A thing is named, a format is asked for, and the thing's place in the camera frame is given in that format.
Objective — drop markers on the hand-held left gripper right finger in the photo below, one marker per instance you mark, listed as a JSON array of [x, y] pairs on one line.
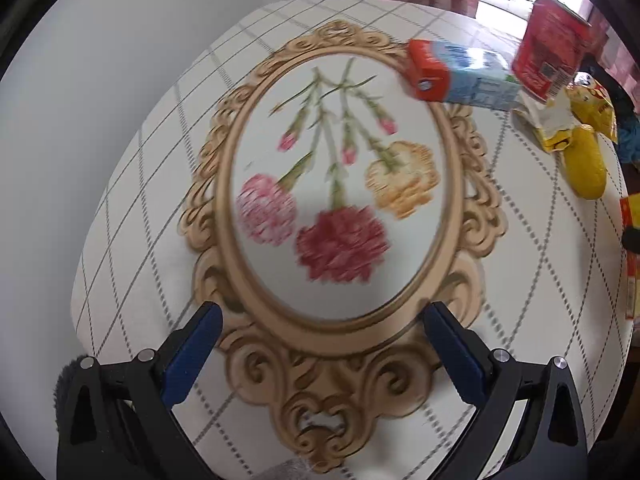
[[460, 355]]

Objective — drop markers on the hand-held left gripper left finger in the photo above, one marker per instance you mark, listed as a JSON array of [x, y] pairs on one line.
[[192, 355]]

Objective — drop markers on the floral print checked tablecloth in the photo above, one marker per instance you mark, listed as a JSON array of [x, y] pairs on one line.
[[170, 220]]

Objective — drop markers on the red and yellow packet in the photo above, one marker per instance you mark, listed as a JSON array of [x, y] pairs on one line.
[[631, 265]]

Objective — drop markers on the yellow plastic bottle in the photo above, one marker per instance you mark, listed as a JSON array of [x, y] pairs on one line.
[[587, 167]]

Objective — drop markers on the crumpled white yellow wrapper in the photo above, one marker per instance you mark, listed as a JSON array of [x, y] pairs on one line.
[[550, 122]]

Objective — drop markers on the orange and blue milk carton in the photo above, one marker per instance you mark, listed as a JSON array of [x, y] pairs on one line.
[[465, 77]]

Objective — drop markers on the yellow snack packet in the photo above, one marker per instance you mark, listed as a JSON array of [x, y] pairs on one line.
[[595, 105]]

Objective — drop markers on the dark blue cloth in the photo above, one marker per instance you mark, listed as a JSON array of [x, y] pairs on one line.
[[627, 125]]

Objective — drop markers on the red paper box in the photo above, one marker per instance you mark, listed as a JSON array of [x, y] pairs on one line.
[[550, 42]]

